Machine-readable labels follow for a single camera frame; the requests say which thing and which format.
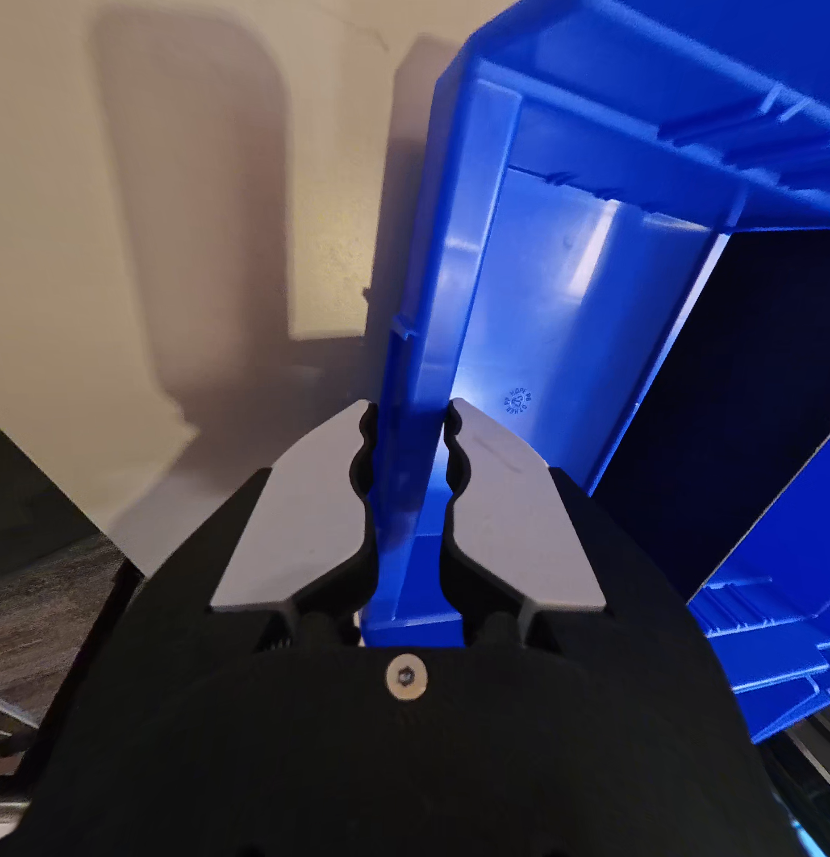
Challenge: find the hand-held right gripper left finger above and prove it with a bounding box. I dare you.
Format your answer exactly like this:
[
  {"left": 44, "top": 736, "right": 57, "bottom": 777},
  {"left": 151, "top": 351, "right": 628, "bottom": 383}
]
[{"left": 209, "top": 400, "right": 380, "bottom": 616}]

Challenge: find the blue plastic bin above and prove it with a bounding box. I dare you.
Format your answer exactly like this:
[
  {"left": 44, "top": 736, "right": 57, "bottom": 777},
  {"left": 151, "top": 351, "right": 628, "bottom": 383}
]
[{"left": 358, "top": 0, "right": 830, "bottom": 747}]

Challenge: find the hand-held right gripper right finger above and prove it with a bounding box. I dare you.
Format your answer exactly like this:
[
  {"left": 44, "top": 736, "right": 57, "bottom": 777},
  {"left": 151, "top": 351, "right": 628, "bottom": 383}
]
[{"left": 439, "top": 398, "right": 608, "bottom": 613}]

